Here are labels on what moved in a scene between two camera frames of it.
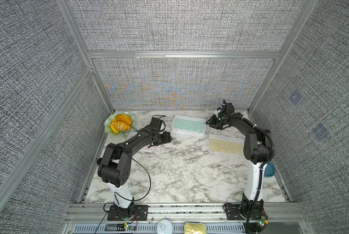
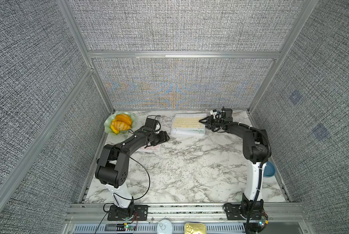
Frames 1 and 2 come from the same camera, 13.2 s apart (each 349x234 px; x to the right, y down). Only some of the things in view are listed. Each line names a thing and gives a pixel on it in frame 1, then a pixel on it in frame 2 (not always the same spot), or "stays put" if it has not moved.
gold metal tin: (195, 228) stays put
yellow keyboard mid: (227, 146) → (188, 120)
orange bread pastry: (122, 122) stays put
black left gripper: (166, 138) stays put
